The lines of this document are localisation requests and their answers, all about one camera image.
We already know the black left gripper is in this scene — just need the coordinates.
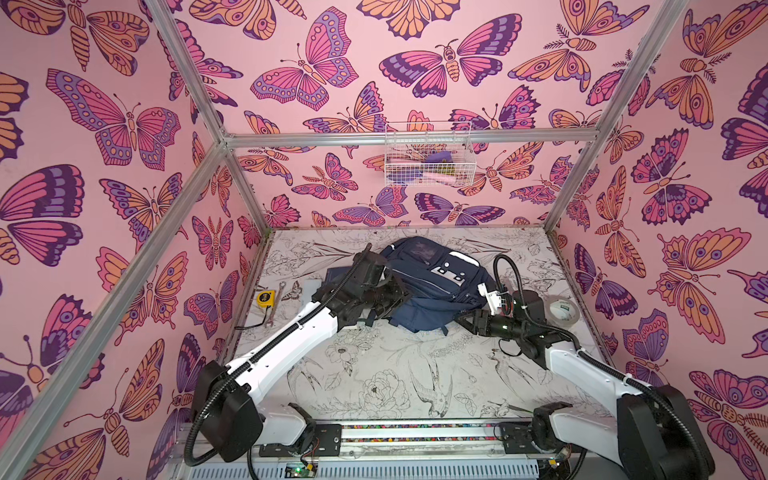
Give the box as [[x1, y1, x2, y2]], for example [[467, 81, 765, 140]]
[[356, 273, 414, 319]]

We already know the navy blue student backpack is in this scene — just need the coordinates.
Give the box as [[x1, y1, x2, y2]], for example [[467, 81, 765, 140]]
[[312, 236, 496, 333]]

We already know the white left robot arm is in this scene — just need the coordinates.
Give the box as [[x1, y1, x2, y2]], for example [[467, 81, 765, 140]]
[[183, 248, 410, 467]]

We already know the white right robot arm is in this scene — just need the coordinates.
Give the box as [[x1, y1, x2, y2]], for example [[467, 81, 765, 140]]
[[454, 268, 715, 479]]

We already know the clear packing tape roll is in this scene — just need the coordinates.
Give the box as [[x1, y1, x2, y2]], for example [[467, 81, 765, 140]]
[[544, 297, 581, 329]]

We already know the yellow tape measure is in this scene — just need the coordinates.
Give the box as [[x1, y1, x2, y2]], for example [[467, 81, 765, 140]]
[[255, 290, 276, 309]]

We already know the silver wrench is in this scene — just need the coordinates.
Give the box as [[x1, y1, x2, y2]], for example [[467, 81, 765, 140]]
[[265, 281, 286, 328]]

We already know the green circuit board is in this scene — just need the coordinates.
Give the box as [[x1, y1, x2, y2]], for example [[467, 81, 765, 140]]
[[284, 463, 317, 479]]

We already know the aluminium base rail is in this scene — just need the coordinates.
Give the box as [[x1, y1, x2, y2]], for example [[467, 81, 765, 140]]
[[162, 418, 625, 479]]

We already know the white wire basket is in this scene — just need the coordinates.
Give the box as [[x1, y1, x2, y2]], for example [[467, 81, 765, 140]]
[[381, 127, 477, 189]]

